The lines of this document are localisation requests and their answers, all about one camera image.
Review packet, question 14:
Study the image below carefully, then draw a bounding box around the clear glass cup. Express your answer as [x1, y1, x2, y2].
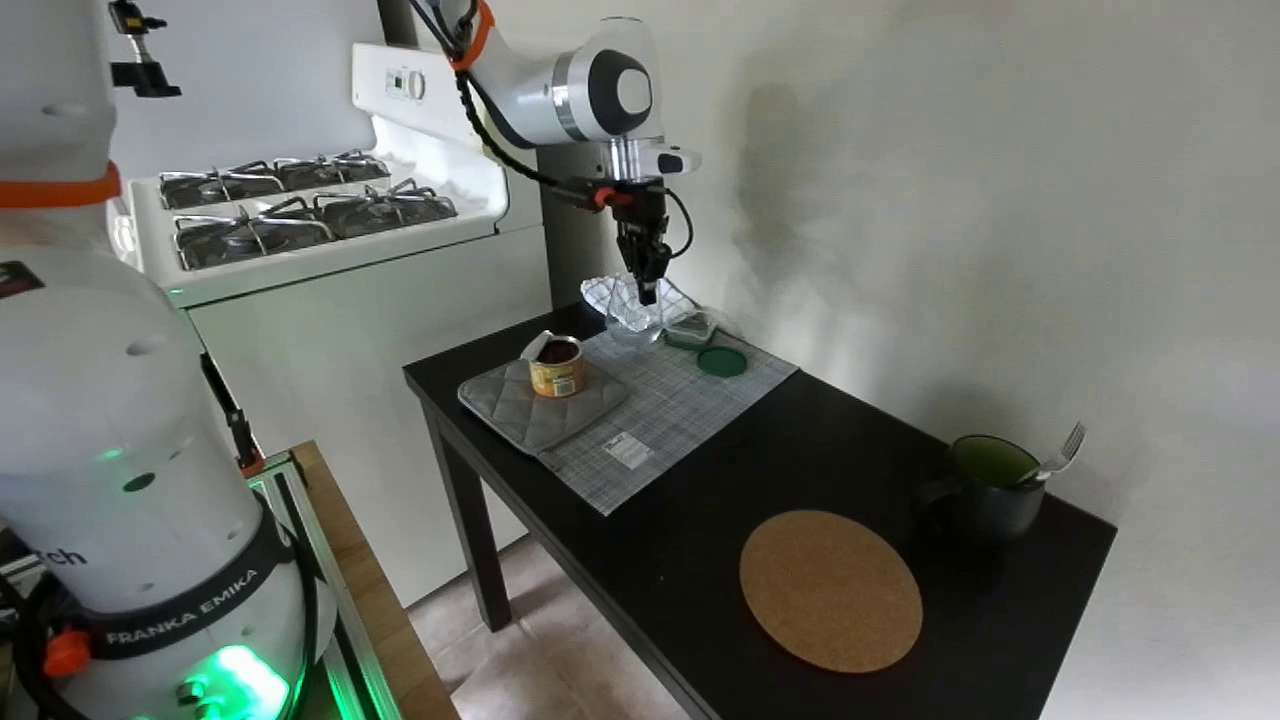
[604, 274, 667, 347]

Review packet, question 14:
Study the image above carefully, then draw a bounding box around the clear patterned glass dish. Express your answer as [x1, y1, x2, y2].
[580, 271, 700, 332]

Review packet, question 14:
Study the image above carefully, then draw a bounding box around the small container with green lid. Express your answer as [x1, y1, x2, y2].
[662, 311, 718, 350]

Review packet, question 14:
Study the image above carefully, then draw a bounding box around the open tin can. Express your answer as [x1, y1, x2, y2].
[519, 330, 589, 400]

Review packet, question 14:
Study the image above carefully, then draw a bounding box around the grey checked placemat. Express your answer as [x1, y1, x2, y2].
[535, 300, 800, 517]

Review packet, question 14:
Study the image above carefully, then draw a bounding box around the grey quilted pot holder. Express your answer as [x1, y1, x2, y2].
[457, 357, 632, 457]

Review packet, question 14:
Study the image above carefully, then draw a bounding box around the white gas stove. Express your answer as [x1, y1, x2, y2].
[108, 42, 554, 607]

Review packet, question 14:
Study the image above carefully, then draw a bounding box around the round cork mat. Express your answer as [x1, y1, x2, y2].
[739, 510, 924, 675]

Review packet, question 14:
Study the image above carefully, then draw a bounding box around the dark mug with green inside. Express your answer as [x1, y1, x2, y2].
[917, 434, 1048, 547]

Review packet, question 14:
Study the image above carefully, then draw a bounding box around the black clamp with orange tip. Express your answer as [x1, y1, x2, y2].
[199, 351, 268, 480]

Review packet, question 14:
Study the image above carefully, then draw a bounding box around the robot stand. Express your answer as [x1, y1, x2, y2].
[245, 440, 461, 720]

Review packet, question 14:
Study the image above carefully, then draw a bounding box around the silver fork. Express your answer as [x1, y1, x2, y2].
[1019, 421, 1087, 487]

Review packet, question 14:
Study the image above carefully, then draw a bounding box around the camera on mount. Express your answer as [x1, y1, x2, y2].
[108, 0, 184, 100]

